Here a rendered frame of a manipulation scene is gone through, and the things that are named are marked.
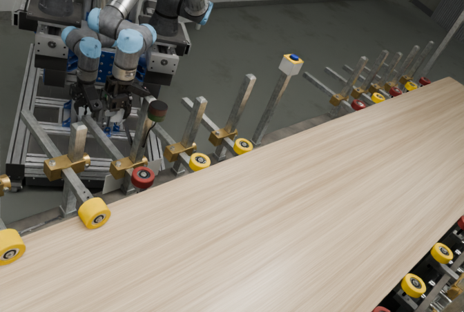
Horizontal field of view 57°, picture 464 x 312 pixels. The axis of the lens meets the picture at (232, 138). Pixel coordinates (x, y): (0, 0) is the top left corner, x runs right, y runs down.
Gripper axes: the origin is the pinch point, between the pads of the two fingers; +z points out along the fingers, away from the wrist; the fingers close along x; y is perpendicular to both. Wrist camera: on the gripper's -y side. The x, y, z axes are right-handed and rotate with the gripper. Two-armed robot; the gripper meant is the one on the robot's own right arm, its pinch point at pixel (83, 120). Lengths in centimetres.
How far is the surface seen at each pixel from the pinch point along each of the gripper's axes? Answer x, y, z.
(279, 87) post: -78, -32, -24
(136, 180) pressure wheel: 3.8, -43.4, -7.6
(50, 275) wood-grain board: 43, -63, -7
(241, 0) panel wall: -358, 241, 74
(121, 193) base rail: -0.9, -32.2, 12.6
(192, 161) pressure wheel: -21.2, -44.3, -8.0
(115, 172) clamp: 5.0, -33.2, -2.3
